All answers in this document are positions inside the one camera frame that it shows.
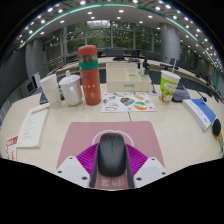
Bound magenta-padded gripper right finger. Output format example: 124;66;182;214
123;143;168;190

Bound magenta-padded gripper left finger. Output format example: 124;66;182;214
54;143;100;190

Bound black computer mouse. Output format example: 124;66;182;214
97;132;128;178

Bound pink mouse pad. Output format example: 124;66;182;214
55;120;165;191

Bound white printed leaflet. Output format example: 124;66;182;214
15;102;51;149

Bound red and white pamphlet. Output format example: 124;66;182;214
4;134;19;161

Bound blue and white book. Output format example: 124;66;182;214
181;97;218;132

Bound white lidded mug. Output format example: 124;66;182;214
58;69;83;107

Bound stack of white paper cups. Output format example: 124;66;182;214
39;73;63;109

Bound green printed cup with straw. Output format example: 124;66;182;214
158;59;182;104

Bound red bottle with green band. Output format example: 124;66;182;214
77;44;102;107

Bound white standing panel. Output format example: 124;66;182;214
31;71;42;89

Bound long curved conference desk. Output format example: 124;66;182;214
49;55;224;98

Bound dark office chairs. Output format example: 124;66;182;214
96;48;221;91

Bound ceiling lights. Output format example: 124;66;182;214
13;0;224;68

